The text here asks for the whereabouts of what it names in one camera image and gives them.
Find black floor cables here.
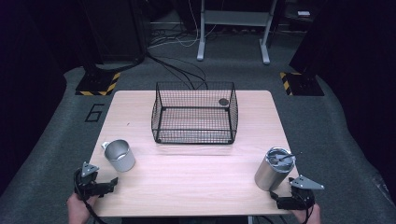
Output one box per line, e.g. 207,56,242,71
145,50,209,91

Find black wire basket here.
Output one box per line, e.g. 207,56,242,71
150,81,239,145

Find black base with hazard stripes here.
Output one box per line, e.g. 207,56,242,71
278,71,325,97
75,70,121,97

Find white metal desk frame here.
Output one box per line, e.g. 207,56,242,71
196,0,278,65

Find person's left hand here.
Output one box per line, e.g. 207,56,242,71
65,192,99,224

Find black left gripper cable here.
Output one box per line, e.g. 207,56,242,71
73,169,108,224

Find black cabinet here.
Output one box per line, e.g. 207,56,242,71
78,0,148,65

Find white floor cable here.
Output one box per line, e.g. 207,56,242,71
147,0,219,49

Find steel tumbler with lid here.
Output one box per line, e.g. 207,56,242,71
254,147,296,192

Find person's right hand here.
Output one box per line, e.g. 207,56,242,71
290,203,322,224

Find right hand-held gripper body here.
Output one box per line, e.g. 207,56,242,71
281,175,325,211

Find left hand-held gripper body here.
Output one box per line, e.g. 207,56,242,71
73,161,110,201

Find silver metal mug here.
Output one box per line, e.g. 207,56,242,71
101,139,136,173

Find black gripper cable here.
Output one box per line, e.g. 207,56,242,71
304,199,315,224
73,169,108,224

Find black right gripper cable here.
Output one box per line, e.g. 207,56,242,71
304,199,315,224

